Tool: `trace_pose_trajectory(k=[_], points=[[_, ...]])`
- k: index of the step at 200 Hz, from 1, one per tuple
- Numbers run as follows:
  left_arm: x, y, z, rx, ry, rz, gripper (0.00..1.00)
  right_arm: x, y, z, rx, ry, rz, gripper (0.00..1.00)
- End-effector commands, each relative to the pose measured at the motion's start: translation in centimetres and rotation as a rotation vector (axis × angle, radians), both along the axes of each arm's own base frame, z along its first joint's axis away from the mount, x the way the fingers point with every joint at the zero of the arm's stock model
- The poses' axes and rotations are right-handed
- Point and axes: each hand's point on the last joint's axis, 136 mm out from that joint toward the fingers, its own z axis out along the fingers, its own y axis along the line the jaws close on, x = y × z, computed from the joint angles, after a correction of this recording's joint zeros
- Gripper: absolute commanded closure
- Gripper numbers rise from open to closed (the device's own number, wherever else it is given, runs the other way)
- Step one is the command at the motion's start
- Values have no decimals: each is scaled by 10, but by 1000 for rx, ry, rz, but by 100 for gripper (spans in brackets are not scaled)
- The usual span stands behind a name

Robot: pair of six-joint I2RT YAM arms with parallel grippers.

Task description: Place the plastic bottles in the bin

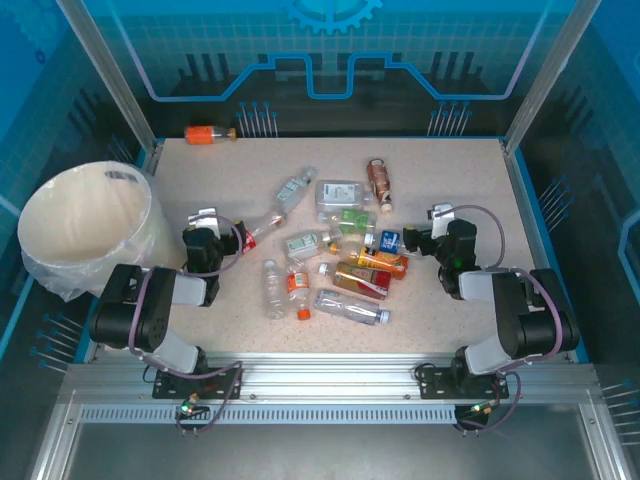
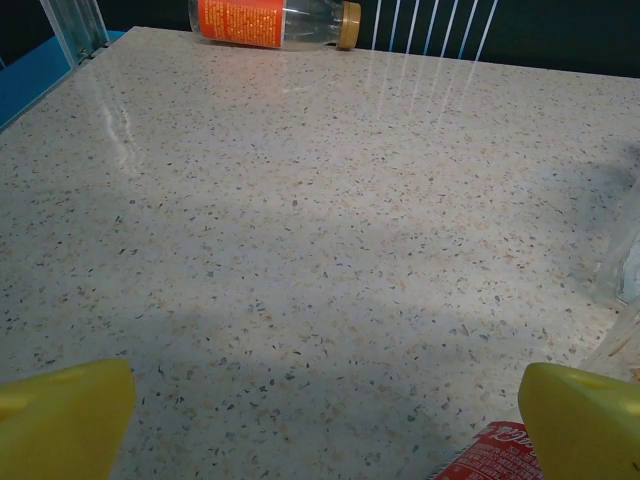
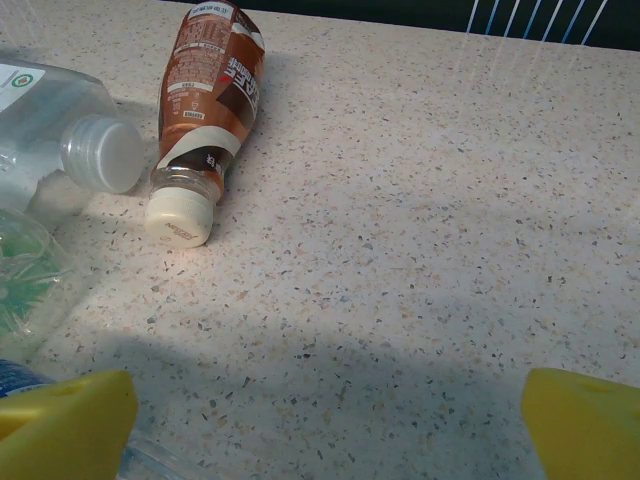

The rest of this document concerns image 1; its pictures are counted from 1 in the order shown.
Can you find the brown drink bottle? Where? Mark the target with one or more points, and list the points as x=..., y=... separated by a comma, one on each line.
x=379, y=180

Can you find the red and gold tea bottle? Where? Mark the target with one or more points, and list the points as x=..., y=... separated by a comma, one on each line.
x=360, y=281

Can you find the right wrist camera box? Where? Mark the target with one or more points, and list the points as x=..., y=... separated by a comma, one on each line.
x=442, y=220

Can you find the clear bottle white cap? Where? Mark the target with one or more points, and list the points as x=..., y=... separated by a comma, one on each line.
x=275, y=290

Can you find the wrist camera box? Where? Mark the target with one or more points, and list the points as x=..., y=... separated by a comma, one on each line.
x=442, y=220
x=204, y=222

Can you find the aluminium frame post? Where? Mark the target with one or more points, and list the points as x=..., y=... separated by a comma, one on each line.
x=550, y=75
x=107, y=75

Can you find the slim clear bottle green label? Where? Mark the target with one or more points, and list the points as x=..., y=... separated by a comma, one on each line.
x=292, y=192

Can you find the green label bottle yellow cap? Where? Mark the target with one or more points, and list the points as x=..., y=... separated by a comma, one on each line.
x=302, y=244

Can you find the square clear bottle white label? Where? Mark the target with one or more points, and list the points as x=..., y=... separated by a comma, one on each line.
x=340, y=194

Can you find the crushed clear water bottle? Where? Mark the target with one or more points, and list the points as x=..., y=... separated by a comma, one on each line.
x=345, y=306

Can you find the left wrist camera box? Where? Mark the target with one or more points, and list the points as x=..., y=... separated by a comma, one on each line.
x=204, y=222

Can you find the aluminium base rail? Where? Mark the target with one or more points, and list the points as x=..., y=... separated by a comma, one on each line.
x=325, y=380

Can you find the red label cola bottle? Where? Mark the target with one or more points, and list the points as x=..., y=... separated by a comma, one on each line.
x=265, y=227

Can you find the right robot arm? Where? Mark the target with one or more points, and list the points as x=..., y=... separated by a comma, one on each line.
x=540, y=325

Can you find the grey metal panel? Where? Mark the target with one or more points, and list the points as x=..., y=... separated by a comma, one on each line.
x=325, y=455

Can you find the bottles inside bin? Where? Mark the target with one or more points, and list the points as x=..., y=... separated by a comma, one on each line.
x=45, y=280

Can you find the white round bin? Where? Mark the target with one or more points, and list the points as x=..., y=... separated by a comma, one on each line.
x=75, y=225

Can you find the clear bottle bright green label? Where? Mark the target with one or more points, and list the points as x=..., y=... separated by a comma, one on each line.
x=355, y=220

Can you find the orange label bottle yellow cap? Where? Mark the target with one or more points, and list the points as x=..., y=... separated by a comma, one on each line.
x=202, y=135

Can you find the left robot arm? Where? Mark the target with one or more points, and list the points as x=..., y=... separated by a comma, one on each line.
x=150, y=310

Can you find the blue label bottle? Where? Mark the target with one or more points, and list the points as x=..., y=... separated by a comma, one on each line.
x=389, y=241

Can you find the orange juice bottle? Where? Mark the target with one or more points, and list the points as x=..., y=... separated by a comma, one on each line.
x=385, y=262

